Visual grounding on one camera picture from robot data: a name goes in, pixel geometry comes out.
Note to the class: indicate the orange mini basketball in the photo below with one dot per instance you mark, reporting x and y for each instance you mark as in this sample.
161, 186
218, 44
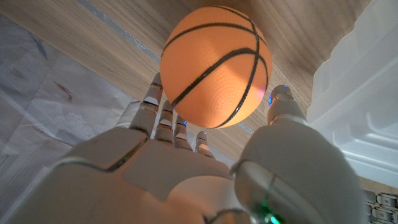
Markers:
214, 65

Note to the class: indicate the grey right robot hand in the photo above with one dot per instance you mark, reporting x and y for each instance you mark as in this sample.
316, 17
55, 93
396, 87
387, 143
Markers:
174, 180

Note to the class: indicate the printed window backdrop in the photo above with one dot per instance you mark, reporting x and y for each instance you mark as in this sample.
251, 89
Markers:
46, 102

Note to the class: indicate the clear plastic clamshell container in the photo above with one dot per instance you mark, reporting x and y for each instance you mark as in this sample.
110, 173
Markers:
363, 102

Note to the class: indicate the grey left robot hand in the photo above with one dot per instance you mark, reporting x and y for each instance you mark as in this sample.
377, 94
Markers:
384, 207

